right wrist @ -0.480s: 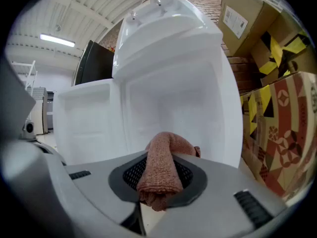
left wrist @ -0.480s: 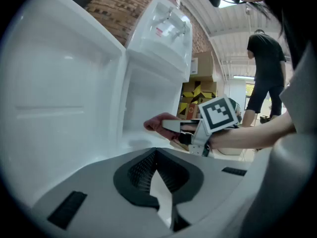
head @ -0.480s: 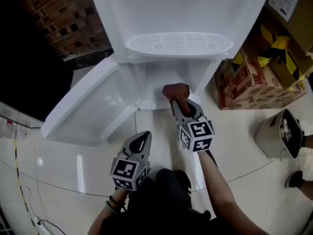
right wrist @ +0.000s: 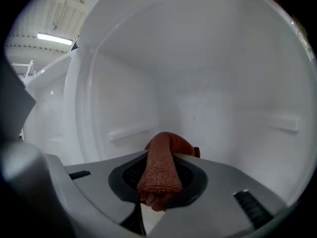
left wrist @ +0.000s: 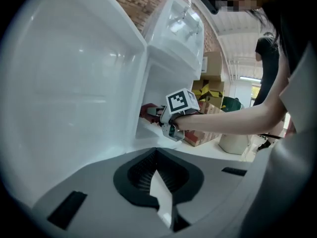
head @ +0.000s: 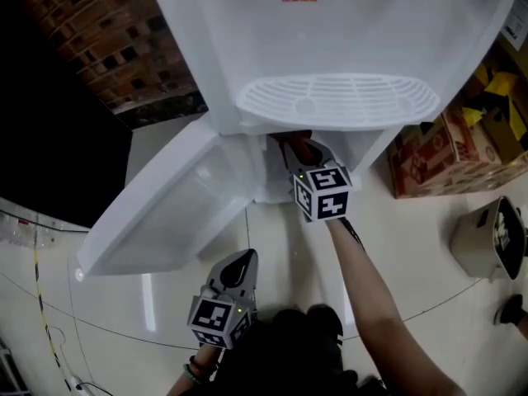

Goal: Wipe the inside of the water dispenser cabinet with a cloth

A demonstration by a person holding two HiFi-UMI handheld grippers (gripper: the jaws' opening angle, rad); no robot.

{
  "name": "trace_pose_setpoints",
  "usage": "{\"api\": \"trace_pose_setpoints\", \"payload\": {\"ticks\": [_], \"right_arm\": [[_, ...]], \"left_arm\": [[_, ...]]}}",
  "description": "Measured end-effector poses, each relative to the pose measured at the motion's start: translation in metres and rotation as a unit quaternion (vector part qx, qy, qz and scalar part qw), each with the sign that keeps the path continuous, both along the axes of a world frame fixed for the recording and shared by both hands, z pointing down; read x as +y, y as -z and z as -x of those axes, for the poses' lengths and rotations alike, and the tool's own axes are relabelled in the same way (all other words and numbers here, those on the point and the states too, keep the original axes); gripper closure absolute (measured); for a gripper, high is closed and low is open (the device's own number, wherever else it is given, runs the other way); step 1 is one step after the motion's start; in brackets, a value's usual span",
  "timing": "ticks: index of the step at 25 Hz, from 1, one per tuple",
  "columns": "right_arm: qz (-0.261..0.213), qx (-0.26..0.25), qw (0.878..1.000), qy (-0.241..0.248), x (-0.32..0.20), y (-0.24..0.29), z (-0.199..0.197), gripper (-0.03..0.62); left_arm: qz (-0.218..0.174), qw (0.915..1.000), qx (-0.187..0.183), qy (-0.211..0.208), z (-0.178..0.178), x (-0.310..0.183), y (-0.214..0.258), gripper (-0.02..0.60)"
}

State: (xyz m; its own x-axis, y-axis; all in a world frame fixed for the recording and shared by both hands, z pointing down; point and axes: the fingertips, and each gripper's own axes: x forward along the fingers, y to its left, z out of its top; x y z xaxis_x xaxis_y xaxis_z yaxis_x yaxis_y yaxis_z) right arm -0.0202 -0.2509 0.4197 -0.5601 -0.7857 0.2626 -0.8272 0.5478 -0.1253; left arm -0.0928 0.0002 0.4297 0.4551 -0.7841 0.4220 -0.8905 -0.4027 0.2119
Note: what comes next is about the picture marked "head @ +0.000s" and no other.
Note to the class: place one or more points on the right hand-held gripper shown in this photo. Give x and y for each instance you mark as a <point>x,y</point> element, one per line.
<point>326,196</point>

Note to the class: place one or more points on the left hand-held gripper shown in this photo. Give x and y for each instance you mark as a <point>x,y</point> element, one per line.
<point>216,316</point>

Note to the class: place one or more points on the red-brown object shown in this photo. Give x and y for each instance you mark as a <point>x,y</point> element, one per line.
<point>299,144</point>

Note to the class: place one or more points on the white water dispenser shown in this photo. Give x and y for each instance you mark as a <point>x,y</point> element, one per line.
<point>338,35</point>

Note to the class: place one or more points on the person's left forearm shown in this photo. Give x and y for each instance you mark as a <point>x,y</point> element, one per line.
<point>205,352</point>

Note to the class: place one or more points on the person's right forearm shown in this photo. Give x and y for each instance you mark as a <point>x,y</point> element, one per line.
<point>371,295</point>

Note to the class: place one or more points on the white cabinet door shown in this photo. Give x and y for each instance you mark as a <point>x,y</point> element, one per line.
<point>173,204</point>

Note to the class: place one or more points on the white drip tray grille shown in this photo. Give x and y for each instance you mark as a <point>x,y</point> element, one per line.
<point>338,97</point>

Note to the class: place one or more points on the person's black clothing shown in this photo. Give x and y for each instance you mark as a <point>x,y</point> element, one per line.
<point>288,353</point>

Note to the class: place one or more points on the red printed cardboard box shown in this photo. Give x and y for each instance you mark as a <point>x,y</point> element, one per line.
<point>437,159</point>

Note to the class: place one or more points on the beige trash bin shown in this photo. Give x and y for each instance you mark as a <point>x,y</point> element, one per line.
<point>474,237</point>

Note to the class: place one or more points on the white power strip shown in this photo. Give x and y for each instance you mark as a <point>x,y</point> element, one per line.
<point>76,386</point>

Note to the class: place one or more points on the brown box with yellow tape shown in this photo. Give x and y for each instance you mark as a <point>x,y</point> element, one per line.
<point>499,109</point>

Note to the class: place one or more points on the white paper label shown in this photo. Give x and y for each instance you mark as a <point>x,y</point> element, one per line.
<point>515,31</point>

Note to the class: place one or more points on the grey metal rack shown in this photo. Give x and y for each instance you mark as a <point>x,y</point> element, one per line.
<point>8,369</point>

